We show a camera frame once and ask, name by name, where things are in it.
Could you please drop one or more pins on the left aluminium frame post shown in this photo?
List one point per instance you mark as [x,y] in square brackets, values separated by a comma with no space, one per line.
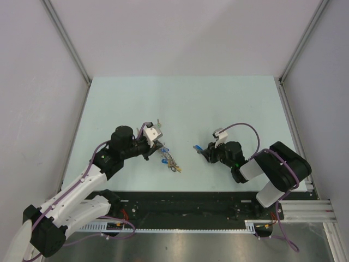
[63,34]

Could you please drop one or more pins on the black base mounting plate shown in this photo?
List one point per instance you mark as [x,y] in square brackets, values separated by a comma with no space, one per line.
[189,208]

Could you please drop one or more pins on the right aluminium frame post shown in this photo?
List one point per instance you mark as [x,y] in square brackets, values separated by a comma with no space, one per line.
[315,19]

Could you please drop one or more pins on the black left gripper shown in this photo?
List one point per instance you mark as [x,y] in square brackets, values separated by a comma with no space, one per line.
[150,150]

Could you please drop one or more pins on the blue tag key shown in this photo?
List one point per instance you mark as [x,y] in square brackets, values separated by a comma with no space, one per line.
[164,151]
[198,148]

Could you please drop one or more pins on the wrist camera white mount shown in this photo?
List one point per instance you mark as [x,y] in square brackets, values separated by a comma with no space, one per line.
[152,133]
[220,136]

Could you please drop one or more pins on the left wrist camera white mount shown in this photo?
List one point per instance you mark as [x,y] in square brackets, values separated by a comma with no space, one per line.
[152,133]

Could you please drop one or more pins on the right aluminium side rail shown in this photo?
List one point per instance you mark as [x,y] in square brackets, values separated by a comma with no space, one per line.
[310,188]

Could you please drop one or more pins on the aluminium frame post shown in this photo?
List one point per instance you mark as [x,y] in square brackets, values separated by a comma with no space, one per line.
[315,19]
[63,34]

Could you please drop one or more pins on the metal disc keyring organizer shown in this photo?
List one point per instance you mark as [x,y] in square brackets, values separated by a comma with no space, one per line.
[172,161]

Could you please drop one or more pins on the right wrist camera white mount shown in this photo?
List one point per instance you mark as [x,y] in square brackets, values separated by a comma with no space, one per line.
[220,136]

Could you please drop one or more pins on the aluminium front rail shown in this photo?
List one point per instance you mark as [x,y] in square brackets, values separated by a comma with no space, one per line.
[308,211]

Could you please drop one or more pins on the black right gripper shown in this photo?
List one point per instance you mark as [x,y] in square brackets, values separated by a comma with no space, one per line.
[210,152]

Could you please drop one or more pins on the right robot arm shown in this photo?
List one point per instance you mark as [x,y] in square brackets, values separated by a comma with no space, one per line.
[284,168]

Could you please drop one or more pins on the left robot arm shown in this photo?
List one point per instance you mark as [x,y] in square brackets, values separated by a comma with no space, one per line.
[54,221]

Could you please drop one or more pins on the white slotted cable duct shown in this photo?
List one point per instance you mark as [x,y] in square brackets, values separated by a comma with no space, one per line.
[232,227]

